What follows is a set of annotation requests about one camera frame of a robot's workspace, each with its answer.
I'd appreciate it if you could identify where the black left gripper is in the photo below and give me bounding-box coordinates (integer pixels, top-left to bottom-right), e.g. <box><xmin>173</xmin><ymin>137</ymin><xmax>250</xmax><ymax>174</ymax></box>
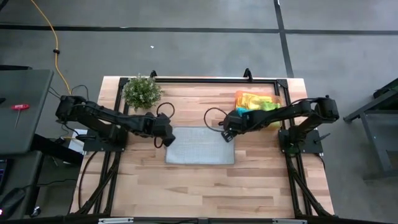
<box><xmin>152</xmin><ymin>112</ymin><xmax>177</xmax><ymax>148</ymax></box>

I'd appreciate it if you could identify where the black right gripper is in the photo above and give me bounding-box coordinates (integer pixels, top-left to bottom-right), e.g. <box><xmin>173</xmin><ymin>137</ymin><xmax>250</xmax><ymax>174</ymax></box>
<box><xmin>221</xmin><ymin>111</ymin><xmax>251</xmax><ymax>144</ymax></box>

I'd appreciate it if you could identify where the teal microfiber towel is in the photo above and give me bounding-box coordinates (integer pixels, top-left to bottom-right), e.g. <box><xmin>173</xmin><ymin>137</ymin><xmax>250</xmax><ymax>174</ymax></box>
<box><xmin>236</xmin><ymin>107</ymin><xmax>253</xmax><ymax>118</ymax></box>

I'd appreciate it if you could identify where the light grey microfiber towel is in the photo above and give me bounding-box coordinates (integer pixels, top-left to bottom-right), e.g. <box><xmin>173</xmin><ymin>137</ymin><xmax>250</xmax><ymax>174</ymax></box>
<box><xmin>164</xmin><ymin>126</ymin><xmax>236</xmax><ymax>165</ymax></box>

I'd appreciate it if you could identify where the yellow microfiber towel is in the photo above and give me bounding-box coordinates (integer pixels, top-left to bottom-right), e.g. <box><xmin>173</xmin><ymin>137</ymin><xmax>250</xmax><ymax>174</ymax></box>
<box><xmin>236</xmin><ymin>92</ymin><xmax>274</xmax><ymax>110</ymax></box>

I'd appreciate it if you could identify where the lime green microfiber towel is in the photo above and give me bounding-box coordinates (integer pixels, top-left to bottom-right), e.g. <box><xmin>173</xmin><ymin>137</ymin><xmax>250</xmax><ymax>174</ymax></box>
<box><xmin>259</xmin><ymin>101</ymin><xmax>282</xmax><ymax>129</ymax></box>

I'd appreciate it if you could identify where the orange translucent plastic tray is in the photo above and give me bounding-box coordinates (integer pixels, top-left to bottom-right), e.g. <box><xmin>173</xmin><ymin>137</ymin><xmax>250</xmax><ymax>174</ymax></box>
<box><xmin>233</xmin><ymin>90</ymin><xmax>284</xmax><ymax>130</ymax></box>

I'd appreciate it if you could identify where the small potted plant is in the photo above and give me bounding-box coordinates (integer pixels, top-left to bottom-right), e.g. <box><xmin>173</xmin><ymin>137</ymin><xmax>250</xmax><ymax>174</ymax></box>
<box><xmin>121</xmin><ymin>73</ymin><xmax>164</xmax><ymax>112</ymax></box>

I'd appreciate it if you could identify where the white paper sheet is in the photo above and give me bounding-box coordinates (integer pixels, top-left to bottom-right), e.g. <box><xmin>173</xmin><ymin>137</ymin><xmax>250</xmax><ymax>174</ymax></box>
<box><xmin>67</xmin><ymin>128</ymin><xmax>88</xmax><ymax>156</ymax></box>

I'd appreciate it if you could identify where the silver aluminium extrusion piece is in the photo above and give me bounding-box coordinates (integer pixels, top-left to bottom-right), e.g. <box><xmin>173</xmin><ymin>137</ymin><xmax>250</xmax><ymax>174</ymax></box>
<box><xmin>98</xmin><ymin>217</ymin><xmax>134</xmax><ymax>224</ymax></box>
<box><xmin>272</xmin><ymin>218</ymin><xmax>308</xmax><ymax>224</ymax></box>

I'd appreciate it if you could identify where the black metal beam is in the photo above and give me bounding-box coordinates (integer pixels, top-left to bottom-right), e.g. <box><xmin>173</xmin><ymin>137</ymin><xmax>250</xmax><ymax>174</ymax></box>
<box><xmin>30</xmin><ymin>133</ymin><xmax>85</xmax><ymax>166</ymax></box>

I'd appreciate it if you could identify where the black metal stand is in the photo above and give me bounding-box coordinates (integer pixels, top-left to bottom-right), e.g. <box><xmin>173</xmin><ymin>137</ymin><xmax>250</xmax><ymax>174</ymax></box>
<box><xmin>343</xmin><ymin>77</ymin><xmax>398</xmax><ymax>181</ymax></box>

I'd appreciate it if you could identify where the grey desk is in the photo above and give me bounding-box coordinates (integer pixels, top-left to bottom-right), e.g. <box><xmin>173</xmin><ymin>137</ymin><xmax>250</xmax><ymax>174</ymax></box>
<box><xmin>0</xmin><ymin>68</ymin><xmax>54</xmax><ymax>156</ymax></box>

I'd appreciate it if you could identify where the dark low desk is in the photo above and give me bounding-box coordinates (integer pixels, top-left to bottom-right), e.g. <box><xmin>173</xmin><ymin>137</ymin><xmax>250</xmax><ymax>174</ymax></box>
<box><xmin>0</xmin><ymin>151</ymin><xmax>43</xmax><ymax>220</ymax></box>

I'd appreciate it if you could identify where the black computer mouse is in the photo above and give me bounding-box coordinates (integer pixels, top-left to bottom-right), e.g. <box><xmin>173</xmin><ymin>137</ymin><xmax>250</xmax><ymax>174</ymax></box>
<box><xmin>0</xmin><ymin>187</ymin><xmax>26</xmax><ymax>220</ymax></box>

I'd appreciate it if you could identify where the black keyboard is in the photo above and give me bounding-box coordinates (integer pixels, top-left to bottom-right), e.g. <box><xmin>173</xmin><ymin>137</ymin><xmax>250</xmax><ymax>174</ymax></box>
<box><xmin>0</xmin><ymin>159</ymin><xmax>9</xmax><ymax>195</ymax></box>

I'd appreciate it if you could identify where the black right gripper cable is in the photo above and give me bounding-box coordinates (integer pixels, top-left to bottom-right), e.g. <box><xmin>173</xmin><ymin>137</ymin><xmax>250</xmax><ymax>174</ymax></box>
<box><xmin>203</xmin><ymin>107</ymin><xmax>229</xmax><ymax>133</ymax></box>

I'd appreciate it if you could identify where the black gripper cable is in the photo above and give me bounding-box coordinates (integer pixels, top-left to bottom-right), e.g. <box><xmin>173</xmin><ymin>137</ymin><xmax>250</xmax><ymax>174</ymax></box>
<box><xmin>154</xmin><ymin>101</ymin><xmax>175</xmax><ymax>149</ymax></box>
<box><xmin>203</xmin><ymin>107</ymin><xmax>229</xmax><ymax>133</ymax></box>

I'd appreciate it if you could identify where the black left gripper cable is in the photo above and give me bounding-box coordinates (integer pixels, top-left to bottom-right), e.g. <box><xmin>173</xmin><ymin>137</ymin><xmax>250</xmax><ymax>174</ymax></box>
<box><xmin>154</xmin><ymin>101</ymin><xmax>175</xmax><ymax>149</ymax></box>

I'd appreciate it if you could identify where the black aluminium table frame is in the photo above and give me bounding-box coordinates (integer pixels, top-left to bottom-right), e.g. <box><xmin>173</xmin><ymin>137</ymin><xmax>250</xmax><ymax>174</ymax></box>
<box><xmin>70</xmin><ymin>67</ymin><xmax>336</xmax><ymax>224</ymax></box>

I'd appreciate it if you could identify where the yellow cable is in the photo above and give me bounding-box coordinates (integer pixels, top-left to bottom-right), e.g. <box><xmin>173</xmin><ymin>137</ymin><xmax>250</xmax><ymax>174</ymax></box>
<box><xmin>30</xmin><ymin>0</ymin><xmax>73</xmax><ymax>96</ymax></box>

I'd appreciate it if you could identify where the red-handled hex key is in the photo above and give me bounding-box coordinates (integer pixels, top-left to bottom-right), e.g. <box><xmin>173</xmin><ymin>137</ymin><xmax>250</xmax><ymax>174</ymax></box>
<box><xmin>11</xmin><ymin>104</ymin><xmax>31</xmax><ymax>130</ymax></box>

